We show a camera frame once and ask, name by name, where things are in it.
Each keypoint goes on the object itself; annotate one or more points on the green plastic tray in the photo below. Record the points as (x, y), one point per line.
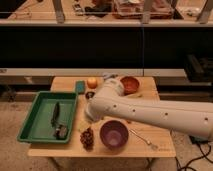
(37, 128)

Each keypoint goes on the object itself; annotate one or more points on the purple bowl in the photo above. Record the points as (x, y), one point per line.
(114, 134)

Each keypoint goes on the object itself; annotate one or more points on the small metal cup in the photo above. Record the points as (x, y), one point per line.
(89, 95)

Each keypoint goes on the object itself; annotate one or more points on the red-orange bowl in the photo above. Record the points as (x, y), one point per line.
(130, 84)

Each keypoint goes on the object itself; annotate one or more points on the dark red grape bunch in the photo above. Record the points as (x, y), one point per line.
(87, 139)

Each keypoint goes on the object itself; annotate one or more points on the dark brush in tray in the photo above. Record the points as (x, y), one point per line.
(61, 130)

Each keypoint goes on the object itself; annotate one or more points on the orange fruit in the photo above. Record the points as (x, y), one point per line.
(92, 82)

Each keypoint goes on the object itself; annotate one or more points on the green sponge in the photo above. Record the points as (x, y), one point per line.
(80, 87)

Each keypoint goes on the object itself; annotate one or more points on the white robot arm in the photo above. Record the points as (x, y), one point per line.
(192, 118)

